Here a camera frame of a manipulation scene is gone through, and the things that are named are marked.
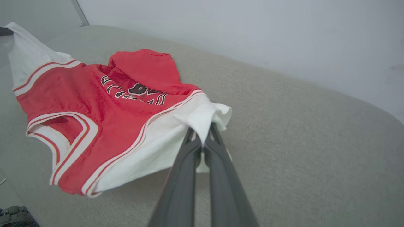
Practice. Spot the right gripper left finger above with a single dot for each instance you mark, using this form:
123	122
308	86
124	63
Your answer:
180	189

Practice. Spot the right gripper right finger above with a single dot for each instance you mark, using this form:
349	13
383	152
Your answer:
224	189

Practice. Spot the grey fabric sofa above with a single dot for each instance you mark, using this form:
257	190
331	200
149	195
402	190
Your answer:
300	157

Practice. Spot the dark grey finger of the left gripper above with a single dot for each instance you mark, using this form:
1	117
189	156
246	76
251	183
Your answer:
5	31

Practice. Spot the red and white jersey shirt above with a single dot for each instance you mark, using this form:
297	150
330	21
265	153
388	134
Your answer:
94	104

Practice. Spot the dark ribbed object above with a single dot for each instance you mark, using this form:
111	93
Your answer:
15	217

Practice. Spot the grey metal bar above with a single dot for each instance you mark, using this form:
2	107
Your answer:
80	14

